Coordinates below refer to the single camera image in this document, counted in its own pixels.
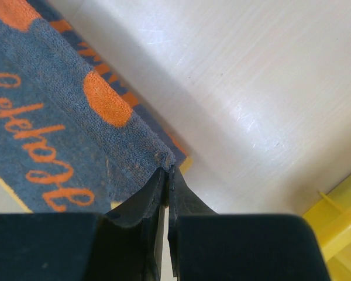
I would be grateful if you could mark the orange towel with grey spots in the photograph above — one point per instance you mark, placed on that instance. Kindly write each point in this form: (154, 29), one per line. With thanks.
(72, 137)

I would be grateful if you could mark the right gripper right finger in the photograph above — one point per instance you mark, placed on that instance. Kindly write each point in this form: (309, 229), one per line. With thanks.
(205, 245)

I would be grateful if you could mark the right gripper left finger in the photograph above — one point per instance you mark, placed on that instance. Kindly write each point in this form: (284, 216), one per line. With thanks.
(123, 244)

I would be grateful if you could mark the yellow plastic tray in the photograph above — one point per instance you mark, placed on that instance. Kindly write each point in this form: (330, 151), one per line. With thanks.
(330, 219)

